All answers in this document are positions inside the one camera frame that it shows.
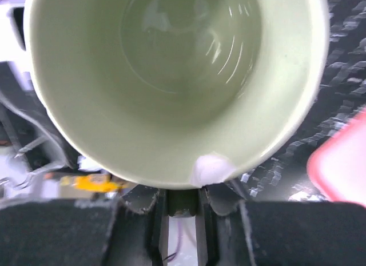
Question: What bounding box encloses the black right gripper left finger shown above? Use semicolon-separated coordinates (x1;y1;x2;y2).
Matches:
1;188;160;265

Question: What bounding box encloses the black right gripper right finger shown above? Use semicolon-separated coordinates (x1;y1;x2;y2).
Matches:
204;183;365;265

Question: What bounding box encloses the pale green mug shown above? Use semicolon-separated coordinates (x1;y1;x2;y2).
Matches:
24;0;329;189

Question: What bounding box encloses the pink plastic tray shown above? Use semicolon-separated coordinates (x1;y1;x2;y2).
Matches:
307;108;365;206

